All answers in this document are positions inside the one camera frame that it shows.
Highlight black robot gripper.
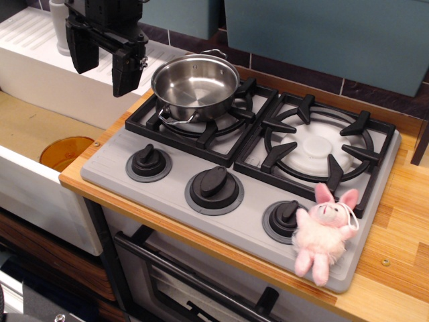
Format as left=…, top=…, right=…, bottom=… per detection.
left=65, top=1, right=148, bottom=97

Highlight stainless steel pot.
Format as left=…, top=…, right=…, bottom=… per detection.
left=151, top=50, right=240, bottom=125

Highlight white sink faucet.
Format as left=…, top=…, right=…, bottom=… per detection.
left=49, top=0, right=70, bottom=56

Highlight white toy sink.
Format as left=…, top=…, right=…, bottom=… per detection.
left=1, top=3, right=184, bottom=256

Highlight teal box left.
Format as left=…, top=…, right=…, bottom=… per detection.
left=141, top=0, right=221, bottom=40

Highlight teal box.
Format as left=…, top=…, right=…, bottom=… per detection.
left=141, top=0, right=221, bottom=40
left=225, top=1, right=428, bottom=97

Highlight orange plastic plate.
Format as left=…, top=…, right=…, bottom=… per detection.
left=39, top=136, right=95, bottom=172

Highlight black left stove knob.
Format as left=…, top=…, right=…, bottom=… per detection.
left=125, top=144, right=172, bottom=183

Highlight black stove knob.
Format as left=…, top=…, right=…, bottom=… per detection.
left=125, top=144, right=172, bottom=183
left=184, top=166, right=244, bottom=216
left=262, top=200, right=308, bottom=245

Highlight black left burner grate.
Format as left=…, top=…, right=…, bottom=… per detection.
left=125, top=78, right=278, bottom=167

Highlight black burner grate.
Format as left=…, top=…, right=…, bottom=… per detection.
left=125, top=78, right=278, bottom=167
left=234, top=93, right=397, bottom=219

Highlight black middle stove knob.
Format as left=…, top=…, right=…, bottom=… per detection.
left=184, top=166, right=244, bottom=216

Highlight grey toy stove top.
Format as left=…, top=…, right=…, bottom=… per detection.
left=79, top=77, right=402, bottom=294

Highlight black right burner grate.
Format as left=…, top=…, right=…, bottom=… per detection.
left=234, top=93, right=397, bottom=219

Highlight white burner cap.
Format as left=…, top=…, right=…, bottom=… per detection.
left=280, top=121, right=354, bottom=177

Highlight toy oven door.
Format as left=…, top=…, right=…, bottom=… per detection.
left=103, top=207, right=343, bottom=321

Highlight black right stove knob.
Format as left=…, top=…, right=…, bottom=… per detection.
left=262, top=200, right=308, bottom=245

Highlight teal box right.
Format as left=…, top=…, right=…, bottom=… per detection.
left=225, top=1, right=428, bottom=97

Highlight pink plush bunny toy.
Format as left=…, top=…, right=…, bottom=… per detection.
left=292, top=183, right=360, bottom=286

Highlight black oven door handle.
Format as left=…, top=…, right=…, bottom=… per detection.
left=113, top=225, right=278, bottom=321

